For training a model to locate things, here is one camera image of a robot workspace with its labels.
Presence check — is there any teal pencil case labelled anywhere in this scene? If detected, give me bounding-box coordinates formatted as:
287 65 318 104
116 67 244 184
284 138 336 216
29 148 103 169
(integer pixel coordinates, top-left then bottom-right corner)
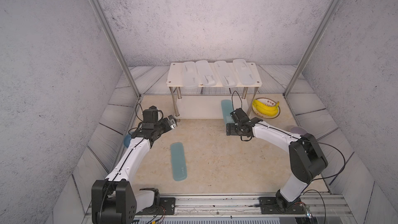
221 100 234 124

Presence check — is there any translucent pencil case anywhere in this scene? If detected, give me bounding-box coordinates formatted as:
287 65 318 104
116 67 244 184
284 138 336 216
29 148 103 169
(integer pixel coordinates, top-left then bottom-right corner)
214 61 237 88
195 60 217 87
182 61 199 89
233 59 256 86

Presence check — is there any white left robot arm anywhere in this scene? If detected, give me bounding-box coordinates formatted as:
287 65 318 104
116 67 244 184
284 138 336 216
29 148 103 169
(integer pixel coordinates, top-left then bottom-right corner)
91 106 177 224

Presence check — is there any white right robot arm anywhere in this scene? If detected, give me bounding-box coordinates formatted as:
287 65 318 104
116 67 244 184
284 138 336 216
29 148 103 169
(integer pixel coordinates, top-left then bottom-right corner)
226 118 328 212

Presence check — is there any white two-tier shelf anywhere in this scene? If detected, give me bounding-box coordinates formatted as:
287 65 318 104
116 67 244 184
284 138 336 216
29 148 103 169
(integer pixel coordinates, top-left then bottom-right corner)
166 62 262 119

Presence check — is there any yellow banana bunch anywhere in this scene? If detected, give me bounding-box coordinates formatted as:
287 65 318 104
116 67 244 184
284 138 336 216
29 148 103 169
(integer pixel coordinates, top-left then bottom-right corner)
252 100 280 117

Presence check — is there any patterned round plate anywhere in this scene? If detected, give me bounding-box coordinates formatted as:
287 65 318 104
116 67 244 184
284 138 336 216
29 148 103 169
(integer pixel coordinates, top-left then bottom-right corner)
252 97 280 119

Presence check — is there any blue round plate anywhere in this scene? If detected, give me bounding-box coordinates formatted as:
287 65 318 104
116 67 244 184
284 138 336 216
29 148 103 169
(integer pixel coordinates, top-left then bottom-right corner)
123 134 132 148

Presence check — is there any lilac bowl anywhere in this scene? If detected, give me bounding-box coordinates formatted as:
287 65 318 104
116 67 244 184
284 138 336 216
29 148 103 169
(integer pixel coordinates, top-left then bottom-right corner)
290 126 308 135

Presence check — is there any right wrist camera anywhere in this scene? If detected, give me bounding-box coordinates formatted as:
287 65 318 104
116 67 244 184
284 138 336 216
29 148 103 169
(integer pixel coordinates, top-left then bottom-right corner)
230 108 250 125

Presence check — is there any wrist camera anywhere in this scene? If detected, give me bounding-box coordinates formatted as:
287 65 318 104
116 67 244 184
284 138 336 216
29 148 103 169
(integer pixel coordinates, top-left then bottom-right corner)
230 108 250 125
143 106 159 123

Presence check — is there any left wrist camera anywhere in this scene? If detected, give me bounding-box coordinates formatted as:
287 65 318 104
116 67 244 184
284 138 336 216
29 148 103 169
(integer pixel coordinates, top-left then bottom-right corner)
143 106 159 123

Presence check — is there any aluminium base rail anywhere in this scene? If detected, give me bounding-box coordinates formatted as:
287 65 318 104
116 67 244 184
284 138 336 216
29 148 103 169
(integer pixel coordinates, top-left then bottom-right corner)
134 191 357 224

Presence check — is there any left aluminium frame post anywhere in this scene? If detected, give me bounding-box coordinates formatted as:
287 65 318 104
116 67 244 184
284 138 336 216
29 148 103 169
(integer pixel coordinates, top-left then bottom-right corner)
89 0 141 98

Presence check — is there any aluminium frame post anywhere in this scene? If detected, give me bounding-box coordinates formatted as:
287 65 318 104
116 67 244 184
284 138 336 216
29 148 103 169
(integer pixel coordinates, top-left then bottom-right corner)
283 0 342 99
89 0 141 98

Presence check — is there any right aluminium frame post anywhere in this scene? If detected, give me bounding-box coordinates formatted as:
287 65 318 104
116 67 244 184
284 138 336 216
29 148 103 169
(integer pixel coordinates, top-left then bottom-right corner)
283 0 342 99

